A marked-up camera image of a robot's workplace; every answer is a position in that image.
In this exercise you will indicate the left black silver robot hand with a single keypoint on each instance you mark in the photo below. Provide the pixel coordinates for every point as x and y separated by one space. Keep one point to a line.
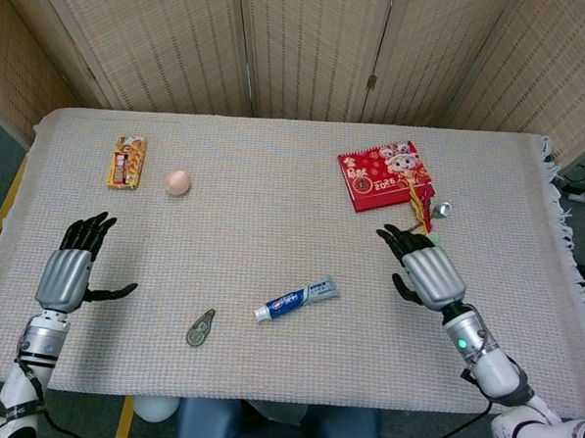
63 278

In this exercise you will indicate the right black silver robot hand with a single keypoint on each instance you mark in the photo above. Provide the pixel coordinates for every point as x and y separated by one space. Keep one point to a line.
432 275

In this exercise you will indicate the blue white toothpaste tube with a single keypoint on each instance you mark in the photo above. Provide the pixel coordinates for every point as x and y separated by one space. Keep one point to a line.
293 300

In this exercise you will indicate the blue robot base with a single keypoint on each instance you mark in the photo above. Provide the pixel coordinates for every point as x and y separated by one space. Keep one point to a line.
203 425

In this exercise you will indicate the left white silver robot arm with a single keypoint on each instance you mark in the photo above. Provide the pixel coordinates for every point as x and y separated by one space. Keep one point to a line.
40 343

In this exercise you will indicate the feather shuttlecock with green base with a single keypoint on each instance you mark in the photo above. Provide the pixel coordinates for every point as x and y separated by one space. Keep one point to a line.
420 211

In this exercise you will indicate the metal spoon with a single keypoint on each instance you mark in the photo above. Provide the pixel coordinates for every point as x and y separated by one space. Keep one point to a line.
442 209

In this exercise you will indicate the red 2026 desk calendar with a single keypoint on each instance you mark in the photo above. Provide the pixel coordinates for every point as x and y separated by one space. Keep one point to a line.
378 177

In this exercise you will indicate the yellow snack box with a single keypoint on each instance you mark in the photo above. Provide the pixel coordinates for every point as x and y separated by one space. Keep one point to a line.
126 163

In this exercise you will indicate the olive correction tape dispenser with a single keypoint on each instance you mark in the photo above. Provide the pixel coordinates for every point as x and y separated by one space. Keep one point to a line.
198 333

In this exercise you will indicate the peach coloured egg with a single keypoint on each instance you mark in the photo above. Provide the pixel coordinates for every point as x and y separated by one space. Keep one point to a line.
177 182

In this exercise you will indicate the white round object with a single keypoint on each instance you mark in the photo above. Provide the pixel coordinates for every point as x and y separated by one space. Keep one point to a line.
155 408

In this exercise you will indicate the beige woven tablecloth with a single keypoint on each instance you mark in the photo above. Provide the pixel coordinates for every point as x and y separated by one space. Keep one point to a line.
282 218

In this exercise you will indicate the woven bamboo folding screen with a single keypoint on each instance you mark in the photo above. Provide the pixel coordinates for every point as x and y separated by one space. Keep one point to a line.
184 41

